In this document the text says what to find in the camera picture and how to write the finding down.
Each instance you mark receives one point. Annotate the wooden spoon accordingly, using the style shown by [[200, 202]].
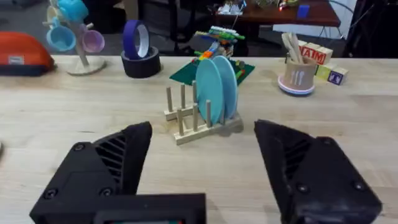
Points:
[[297, 46], [288, 45]]

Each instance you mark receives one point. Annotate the green board with toy blocks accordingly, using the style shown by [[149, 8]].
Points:
[[186, 73]]

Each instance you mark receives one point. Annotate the light blue cup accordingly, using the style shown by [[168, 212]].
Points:
[[60, 39]]

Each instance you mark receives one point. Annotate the white saucer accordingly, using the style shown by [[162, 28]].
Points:
[[295, 91]]

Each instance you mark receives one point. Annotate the beige cutlery holder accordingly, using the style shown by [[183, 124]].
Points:
[[299, 77]]

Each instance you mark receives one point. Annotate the heap of small parts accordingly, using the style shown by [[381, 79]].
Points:
[[230, 7]]

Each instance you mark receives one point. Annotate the teal plate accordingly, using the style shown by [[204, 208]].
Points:
[[209, 90], [230, 87]]

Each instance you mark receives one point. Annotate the black tape roll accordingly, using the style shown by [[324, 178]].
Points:
[[141, 68]]

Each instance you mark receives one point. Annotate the purple cup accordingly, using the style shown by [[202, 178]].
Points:
[[92, 41]]

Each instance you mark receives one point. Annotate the pale wooden cup stand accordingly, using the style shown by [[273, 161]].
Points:
[[83, 60]]

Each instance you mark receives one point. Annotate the cream cup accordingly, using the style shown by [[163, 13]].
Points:
[[52, 14]]

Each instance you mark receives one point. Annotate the teal cup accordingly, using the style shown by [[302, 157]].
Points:
[[73, 9]]

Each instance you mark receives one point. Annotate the orange and black bag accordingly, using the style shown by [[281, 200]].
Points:
[[21, 51]]

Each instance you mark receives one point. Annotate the blue box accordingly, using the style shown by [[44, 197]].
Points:
[[303, 11]]

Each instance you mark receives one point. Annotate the wooden peg rack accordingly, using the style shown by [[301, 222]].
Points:
[[194, 133]]

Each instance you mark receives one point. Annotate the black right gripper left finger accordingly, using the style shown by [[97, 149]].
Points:
[[90, 174]]

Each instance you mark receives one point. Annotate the blue tape roll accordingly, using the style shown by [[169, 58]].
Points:
[[129, 39]]

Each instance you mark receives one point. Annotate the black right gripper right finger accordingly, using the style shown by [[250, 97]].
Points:
[[323, 183]]

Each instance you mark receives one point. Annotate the dark brown table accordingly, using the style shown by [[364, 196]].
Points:
[[317, 17]]

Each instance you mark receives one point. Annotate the wooden letter blocks heap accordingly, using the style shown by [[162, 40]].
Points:
[[323, 56]]

